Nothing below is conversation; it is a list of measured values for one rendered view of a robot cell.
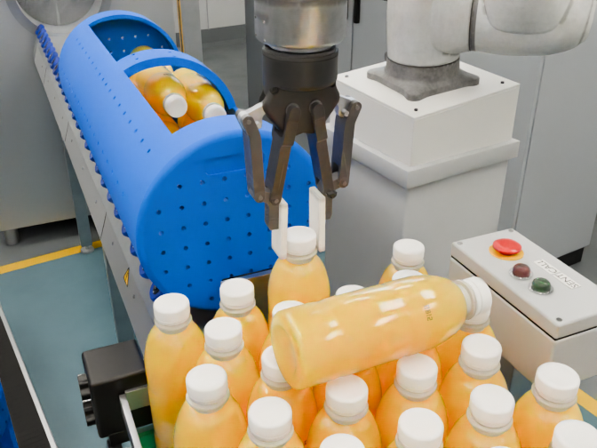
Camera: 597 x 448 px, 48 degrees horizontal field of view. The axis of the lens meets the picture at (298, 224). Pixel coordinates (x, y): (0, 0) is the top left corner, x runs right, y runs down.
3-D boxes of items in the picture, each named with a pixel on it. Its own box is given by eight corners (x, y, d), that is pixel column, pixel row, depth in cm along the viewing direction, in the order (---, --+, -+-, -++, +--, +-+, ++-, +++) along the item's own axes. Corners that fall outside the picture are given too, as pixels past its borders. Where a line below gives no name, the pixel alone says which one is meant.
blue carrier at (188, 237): (181, 116, 177) (171, 4, 164) (328, 287, 107) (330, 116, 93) (68, 133, 167) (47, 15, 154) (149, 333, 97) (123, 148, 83)
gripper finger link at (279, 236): (288, 204, 73) (282, 204, 72) (286, 259, 76) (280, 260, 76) (278, 192, 75) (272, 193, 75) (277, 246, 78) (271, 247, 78)
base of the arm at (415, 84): (419, 55, 161) (421, 32, 158) (482, 84, 145) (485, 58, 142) (354, 71, 155) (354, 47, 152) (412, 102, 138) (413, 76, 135)
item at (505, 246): (508, 242, 90) (509, 235, 89) (526, 255, 87) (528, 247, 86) (486, 248, 88) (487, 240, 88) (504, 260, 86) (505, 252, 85)
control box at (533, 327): (501, 287, 98) (512, 225, 93) (608, 372, 82) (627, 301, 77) (443, 304, 95) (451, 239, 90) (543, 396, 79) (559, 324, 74)
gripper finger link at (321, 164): (295, 95, 71) (307, 91, 71) (314, 186, 77) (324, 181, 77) (310, 107, 68) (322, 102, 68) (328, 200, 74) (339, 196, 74)
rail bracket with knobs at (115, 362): (157, 393, 93) (149, 332, 89) (171, 428, 88) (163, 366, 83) (83, 413, 90) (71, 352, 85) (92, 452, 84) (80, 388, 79)
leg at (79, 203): (92, 246, 307) (71, 113, 277) (95, 252, 302) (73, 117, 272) (80, 249, 305) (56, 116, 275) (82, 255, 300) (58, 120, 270)
